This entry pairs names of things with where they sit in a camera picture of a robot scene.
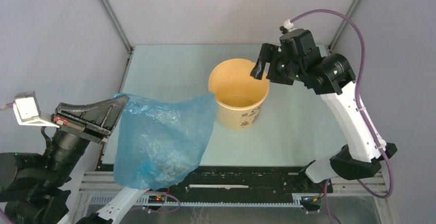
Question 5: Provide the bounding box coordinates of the yellow cartoon trash bin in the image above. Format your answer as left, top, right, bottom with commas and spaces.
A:
208, 59, 269, 130

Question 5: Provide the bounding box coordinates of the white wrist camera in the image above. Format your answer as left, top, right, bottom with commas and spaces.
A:
279, 19, 295, 34
13, 91, 59, 128

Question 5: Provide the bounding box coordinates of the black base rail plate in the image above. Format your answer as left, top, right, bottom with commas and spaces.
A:
95, 162, 341, 204

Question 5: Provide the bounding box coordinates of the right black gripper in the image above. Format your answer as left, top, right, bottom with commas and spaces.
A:
249, 43, 302, 86

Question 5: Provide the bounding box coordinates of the right small circuit board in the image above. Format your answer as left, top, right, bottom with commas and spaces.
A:
300, 196, 323, 204

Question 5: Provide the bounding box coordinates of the left small circuit board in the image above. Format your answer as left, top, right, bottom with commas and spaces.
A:
148, 195, 166, 204

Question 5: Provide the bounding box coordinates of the right aluminium frame post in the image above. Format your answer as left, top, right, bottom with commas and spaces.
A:
329, 0, 362, 51

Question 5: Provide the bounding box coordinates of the grey slotted cable duct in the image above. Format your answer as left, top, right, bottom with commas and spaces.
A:
89, 194, 321, 208

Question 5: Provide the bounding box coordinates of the aluminium frame post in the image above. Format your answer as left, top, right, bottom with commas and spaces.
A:
329, 0, 362, 51
98, 0, 133, 54

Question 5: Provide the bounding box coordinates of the small circuit board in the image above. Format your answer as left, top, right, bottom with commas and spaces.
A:
148, 195, 166, 204
300, 196, 323, 204

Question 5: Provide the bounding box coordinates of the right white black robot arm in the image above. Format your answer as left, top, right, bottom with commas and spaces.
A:
250, 29, 397, 192

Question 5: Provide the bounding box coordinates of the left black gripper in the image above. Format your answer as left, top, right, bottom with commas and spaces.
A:
44, 90, 133, 181

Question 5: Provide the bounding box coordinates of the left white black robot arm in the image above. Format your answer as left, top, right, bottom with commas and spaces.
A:
1, 91, 129, 223

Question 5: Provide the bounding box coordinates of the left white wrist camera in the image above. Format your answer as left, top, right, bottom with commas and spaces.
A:
13, 91, 59, 128

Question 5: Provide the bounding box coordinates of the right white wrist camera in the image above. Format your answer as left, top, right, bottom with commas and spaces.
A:
279, 19, 295, 34

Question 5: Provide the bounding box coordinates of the left aluminium frame post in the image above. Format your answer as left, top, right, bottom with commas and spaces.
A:
98, 0, 133, 54

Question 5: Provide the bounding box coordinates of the blue plastic trash bag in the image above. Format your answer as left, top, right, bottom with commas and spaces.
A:
114, 93, 218, 190

